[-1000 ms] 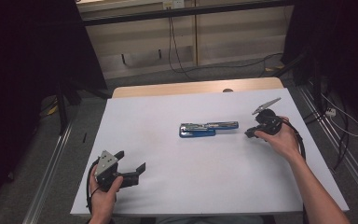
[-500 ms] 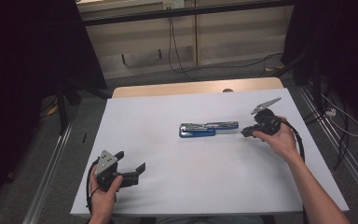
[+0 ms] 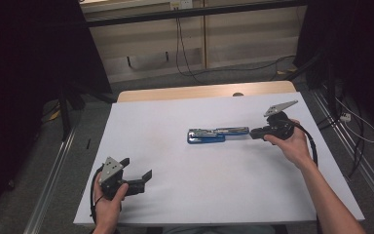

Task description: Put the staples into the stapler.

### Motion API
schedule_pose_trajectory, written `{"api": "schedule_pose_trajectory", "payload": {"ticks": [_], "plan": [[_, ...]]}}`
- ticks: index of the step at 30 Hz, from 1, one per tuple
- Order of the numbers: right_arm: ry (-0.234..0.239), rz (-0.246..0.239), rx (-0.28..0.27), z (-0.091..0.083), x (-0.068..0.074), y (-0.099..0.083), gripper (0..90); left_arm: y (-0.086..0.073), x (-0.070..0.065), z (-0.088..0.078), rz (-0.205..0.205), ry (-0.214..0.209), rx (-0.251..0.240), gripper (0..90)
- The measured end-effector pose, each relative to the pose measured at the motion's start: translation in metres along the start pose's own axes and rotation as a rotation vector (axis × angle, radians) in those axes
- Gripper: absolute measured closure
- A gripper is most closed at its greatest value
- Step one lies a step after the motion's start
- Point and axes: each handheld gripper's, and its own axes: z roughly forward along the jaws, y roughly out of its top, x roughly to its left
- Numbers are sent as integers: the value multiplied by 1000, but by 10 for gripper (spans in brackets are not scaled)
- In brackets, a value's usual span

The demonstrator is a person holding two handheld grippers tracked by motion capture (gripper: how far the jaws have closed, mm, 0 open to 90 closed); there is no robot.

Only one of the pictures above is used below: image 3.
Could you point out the white table cover sheet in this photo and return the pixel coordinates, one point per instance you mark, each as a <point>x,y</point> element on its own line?
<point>207,188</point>

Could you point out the white wall outlet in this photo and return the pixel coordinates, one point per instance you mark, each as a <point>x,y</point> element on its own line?
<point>180,4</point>

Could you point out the black metal stand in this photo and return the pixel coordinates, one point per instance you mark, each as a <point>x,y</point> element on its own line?
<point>331,94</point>

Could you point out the person's grey clothing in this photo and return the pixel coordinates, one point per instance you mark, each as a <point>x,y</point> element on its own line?
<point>220,230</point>

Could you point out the person's right hand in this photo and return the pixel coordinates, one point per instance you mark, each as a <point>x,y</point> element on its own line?
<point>292,146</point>

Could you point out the aluminium floor rail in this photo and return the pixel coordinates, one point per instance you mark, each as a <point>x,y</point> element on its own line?
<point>370,175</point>
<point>50,182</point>

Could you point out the beige wooden cabinet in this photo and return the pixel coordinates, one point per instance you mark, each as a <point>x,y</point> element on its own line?
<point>246,42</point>

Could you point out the white power adapter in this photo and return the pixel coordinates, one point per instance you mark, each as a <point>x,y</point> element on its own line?
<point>345,117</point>

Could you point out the person's left hand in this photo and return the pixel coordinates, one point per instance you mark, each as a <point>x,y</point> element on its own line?
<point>107,208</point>

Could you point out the yellow floor tape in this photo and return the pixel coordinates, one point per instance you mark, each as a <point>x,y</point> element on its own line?
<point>287,70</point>
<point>55,114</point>

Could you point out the black tripod stand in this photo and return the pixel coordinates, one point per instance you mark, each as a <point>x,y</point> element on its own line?
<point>65,110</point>

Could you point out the small black floor object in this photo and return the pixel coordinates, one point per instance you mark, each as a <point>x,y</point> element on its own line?
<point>88,144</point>

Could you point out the light wooden table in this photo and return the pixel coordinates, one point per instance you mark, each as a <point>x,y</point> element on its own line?
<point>175,92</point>

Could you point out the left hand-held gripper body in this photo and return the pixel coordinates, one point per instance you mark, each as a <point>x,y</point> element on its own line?
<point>110,172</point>

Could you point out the black curtain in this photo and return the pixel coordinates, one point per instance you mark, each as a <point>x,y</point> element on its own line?
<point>19,65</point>
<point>363,48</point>

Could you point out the black horizontal bar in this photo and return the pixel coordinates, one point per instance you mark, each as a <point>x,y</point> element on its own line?
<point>188,13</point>

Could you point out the blue stapler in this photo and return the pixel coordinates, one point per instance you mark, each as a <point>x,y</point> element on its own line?
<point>214,135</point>

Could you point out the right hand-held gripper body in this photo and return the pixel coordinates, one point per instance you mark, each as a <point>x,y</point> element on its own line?
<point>279,126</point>

